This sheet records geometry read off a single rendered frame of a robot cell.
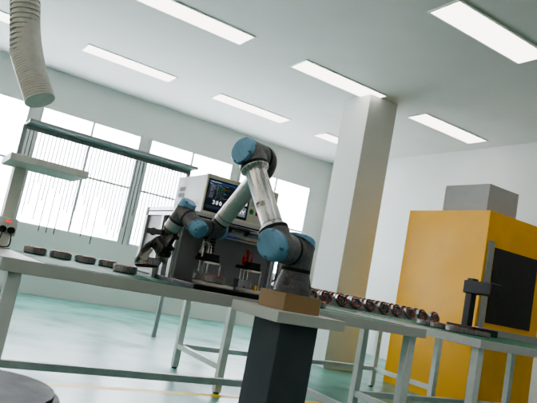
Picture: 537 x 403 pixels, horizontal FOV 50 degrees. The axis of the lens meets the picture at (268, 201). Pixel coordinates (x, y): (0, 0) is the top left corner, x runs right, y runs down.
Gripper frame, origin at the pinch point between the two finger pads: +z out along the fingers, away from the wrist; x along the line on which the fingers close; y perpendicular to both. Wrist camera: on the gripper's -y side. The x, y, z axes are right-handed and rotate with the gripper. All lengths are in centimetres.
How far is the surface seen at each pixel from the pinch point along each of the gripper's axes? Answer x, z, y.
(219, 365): 147, 89, -31
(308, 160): 703, -2, -485
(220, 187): 40, -38, -24
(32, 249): -13, 39, -60
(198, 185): 36, -31, -35
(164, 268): 25.3, 8.4, -12.6
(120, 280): -23.7, 0.0, 16.8
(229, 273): 65, 1, -7
